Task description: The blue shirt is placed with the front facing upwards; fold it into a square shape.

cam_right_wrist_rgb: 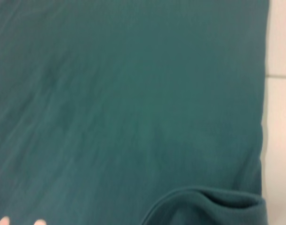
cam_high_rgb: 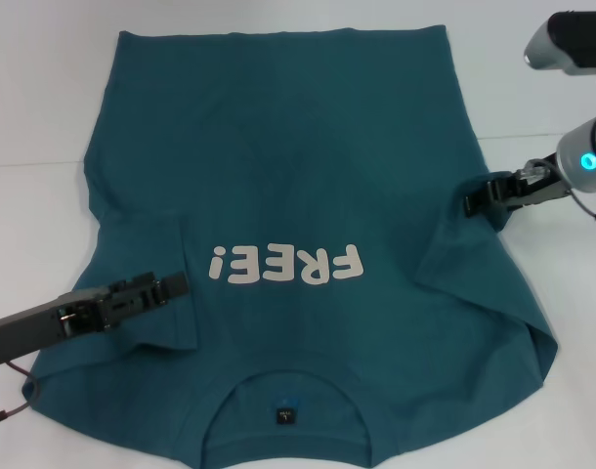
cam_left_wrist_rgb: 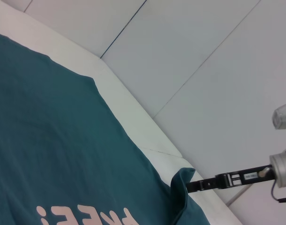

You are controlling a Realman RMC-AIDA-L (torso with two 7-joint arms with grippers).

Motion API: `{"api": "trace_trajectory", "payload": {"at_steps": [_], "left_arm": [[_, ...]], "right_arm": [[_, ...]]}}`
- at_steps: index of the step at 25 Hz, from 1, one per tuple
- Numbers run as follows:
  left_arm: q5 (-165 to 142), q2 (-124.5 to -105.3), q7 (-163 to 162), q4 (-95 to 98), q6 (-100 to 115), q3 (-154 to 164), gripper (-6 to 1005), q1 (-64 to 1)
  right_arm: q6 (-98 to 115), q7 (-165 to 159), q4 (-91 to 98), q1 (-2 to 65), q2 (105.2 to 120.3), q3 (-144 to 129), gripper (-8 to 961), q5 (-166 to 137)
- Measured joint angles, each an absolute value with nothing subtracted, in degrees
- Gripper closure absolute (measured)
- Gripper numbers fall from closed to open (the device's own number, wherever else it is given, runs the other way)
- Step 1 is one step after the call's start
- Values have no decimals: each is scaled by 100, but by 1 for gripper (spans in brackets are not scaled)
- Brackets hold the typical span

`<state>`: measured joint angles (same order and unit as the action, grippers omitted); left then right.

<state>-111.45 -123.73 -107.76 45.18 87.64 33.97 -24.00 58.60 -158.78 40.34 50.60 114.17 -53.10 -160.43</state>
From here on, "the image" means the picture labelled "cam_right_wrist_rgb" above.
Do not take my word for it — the teal t-shirt with FREE! print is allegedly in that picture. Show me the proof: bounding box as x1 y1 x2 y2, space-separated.
0 0 270 225

